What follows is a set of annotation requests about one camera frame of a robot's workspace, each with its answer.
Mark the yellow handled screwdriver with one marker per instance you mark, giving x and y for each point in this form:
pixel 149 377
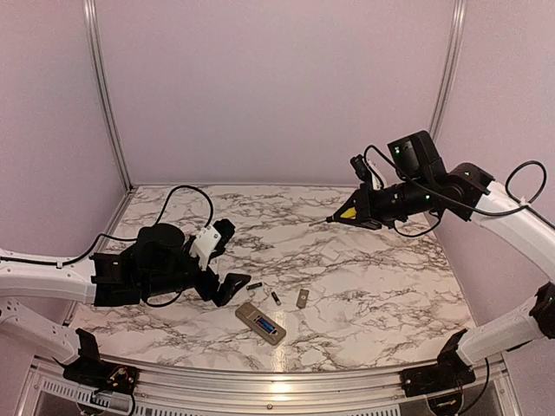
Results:
pixel 347 214

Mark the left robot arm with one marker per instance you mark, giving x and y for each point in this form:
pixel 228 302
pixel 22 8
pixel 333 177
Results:
pixel 161 260

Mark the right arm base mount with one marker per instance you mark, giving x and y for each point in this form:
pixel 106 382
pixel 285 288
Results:
pixel 434 378

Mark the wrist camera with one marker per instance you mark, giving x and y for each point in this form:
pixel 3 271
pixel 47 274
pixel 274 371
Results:
pixel 210 242
pixel 366 172

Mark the left aluminium corner post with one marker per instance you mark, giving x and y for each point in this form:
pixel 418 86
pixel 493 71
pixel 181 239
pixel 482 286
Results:
pixel 101 81

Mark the aluminium front rail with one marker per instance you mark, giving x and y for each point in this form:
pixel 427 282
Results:
pixel 164 390

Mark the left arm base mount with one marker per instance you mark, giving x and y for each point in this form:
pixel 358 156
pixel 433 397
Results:
pixel 103 375

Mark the right aluminium corner post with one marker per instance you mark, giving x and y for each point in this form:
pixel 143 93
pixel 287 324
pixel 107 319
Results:
pixel 449 71

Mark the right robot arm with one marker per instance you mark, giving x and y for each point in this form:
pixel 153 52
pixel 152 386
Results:
pixel 472 195

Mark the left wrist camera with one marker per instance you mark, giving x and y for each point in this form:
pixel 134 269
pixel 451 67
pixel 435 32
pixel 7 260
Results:
pixel 210 242

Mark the small white remote control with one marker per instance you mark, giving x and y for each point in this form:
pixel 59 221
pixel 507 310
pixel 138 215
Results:
pixel 248 314

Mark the grey battery cover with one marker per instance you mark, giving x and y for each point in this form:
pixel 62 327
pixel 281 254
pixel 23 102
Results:
pixel 302 298

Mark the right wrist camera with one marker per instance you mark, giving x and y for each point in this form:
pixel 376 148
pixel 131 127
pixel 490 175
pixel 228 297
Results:
pixel 366 172

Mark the black battery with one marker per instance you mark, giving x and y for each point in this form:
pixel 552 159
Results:
pixel 254 286
pixel 276 298

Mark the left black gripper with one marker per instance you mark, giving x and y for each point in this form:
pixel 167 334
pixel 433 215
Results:
pixel 226 289

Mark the blue battery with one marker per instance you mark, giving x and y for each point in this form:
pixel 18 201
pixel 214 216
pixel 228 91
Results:
pixel 265 325

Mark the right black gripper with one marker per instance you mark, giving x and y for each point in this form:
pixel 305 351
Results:
pixel 362 198

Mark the aluminium corner post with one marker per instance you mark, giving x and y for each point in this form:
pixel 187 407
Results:
pixel 101 81
pixel 449 71

